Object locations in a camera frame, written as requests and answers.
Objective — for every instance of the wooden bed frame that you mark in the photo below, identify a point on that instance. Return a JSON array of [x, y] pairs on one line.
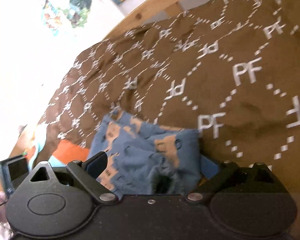
[[150, 11]]

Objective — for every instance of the brown printed blanket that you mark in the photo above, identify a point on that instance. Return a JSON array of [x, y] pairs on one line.
[[190, 80]]

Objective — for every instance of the light blue cloth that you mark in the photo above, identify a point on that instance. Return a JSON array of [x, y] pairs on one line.
[[40, 142]]

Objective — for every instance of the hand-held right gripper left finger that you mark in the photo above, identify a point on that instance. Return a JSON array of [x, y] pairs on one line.
[[98, 162]]

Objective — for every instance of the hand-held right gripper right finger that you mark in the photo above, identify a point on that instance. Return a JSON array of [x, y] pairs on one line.
[[210, 167]]

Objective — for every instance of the colourful wall poster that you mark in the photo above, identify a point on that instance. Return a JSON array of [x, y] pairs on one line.
[[65, 3]]

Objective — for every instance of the orange cloth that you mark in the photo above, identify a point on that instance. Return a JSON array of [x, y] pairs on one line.
[[70, 151]]

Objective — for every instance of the blue printed pants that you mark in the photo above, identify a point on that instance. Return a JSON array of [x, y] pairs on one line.
[[145, 152]]

